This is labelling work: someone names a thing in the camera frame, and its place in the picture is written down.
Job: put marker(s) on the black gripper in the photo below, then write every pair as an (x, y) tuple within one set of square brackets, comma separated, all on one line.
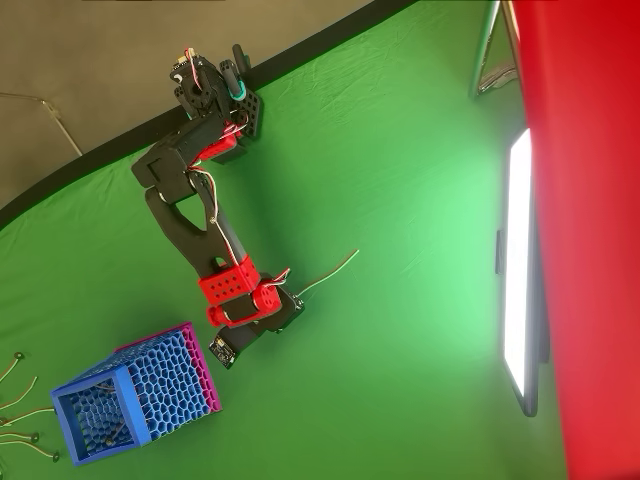
[(286, 314)]

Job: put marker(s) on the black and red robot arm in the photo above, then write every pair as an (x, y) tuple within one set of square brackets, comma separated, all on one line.
[(200, 240)]

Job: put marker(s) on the blue and magenta lattice basket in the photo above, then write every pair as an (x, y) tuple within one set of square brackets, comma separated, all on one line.
[(165, 380)]

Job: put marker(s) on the green cloth with black edge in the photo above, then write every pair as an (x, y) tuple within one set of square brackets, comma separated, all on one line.
[(375, 350)]

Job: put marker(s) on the bright LED light panel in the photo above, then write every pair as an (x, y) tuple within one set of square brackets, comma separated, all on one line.
[(517, 260)]

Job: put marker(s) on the red fabric panel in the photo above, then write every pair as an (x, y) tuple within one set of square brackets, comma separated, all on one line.
[(590, 225)]

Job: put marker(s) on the small wrist camera board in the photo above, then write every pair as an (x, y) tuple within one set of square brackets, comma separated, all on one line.
[(223, 352)]

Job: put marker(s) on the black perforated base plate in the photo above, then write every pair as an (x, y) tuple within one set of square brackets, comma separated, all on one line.
[(252, 112)]

